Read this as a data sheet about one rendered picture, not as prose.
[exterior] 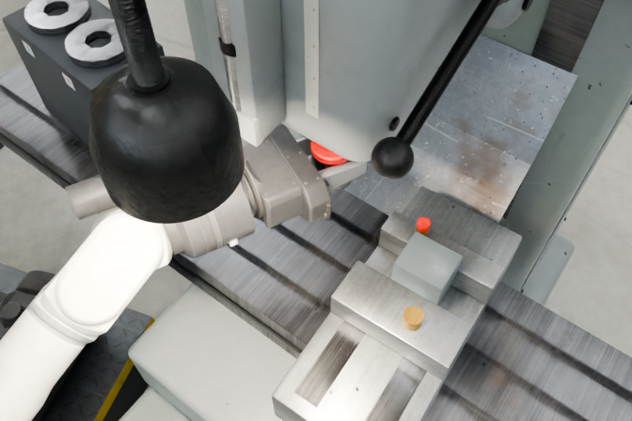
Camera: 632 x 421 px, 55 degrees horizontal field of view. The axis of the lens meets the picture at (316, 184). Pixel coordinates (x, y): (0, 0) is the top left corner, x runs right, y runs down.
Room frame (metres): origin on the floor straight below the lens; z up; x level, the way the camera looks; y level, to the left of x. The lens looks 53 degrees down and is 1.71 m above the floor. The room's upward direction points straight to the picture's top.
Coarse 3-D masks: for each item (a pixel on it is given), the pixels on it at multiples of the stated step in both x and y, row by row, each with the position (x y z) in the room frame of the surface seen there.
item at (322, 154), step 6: (312, 144) 0.43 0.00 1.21; (318, 144) 0.43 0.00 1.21; (312, 150) 0.42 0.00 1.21; (318, 150) 0.42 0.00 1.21; (324, 150) 0.42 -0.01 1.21; (318, 156) 0.41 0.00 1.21; (324, 156) 0.41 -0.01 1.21; (330, 156) 0.41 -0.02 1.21; (336, 156) 0.41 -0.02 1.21; (324, 162) 0.41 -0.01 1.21; (330, 162) 0.41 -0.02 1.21; (336, 162) 0.41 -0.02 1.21; (342, 162) 0.41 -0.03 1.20
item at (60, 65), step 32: (32, 0) 0.74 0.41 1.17; (64, 0) 0.74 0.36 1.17; (96, 0) 0.76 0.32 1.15; (32, 32) 0.69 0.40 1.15; (64, 32) 0.68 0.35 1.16; (96, 32) 0.67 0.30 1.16; (32, 64) 0.69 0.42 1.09; (64, 64) 0.62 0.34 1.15; (96, 64) 0.61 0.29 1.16; (64, 96) 0.64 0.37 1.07
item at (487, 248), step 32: (384, 224) 0.42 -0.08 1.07; (416, 224) 0.42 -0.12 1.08; (448, 224) 0.44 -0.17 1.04; (480, 224) 0.44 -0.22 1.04; (384, 256) 0.39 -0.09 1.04; (480, 256) 0.37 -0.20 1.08; (512, 256) 0.40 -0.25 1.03; (480, 288) 0.33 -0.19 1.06; (320, 352) 0.27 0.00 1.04; (352, 352) 0.27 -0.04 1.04; (384, 352) 0.27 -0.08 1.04; (288, 384) 0.23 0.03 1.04; (320, 384) 0.23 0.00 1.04; (352, 384) 0.23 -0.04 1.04; (384, 384) 0.23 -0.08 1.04; (416, 384) 0.23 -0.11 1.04; (288, 416) 0.21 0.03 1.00; (320, 416) 0.20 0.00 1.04; (352, 416) 0.20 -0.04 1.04; (384, 416) 0.20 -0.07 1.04; (416, 416) 0.20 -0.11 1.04
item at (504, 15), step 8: (512, 0) 0.45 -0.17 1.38; (520, 0) 0.45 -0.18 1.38; (528, 0) 0.45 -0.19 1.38; (496, 8) 0.45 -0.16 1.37; (504, 8) 0.45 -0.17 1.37; (512, 8) 0.45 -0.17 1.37; (520, 8) 0.45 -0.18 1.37; (528, 8) 0.46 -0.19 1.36; (496, 16) 0.45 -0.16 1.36; (504, 16) 0.45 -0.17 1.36; (512, 16) 0.45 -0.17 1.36; (488, 24) 0.45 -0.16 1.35; (496, 24) 0.45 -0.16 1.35; (504, 24) 0.45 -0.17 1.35
